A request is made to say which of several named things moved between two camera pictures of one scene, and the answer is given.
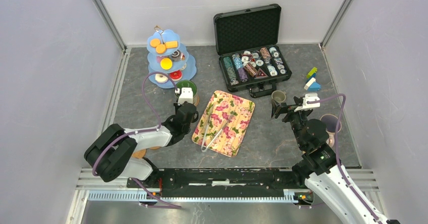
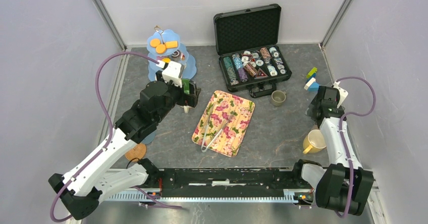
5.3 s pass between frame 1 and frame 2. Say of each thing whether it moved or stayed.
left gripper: moved
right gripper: moved
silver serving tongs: stayed
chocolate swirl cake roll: stayed
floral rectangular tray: stayed
